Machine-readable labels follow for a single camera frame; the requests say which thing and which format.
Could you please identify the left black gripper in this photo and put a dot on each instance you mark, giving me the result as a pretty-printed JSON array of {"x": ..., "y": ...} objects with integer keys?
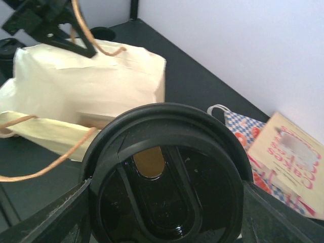
[{"x": 51, "y": 19}]

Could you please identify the black cup lid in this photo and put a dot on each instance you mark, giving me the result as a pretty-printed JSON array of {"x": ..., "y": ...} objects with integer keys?
[{"x": 166, "y": 172}]

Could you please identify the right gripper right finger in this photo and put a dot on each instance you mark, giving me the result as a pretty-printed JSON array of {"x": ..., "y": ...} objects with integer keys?
[{"x": 266, "y": 219}]

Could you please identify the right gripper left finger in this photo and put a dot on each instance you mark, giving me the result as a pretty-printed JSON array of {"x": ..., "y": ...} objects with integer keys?
[{"x": 67, "y": 219}]

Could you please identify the blue checkered paper bag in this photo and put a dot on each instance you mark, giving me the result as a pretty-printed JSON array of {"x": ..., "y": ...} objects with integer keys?
[{"x": 246, "y": 130}]

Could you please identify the kraft paper bag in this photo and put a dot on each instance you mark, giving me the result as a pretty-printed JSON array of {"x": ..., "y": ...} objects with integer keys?
[{"x": 60, "y": 100}]

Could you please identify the pink cakes paper bag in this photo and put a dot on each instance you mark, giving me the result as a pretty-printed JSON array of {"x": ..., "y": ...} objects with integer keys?
[{"x": 291, "y": 161}]

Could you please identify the black lid stack left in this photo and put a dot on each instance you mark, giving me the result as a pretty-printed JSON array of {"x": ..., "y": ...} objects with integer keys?
[{"x": 9, "y": 47}]

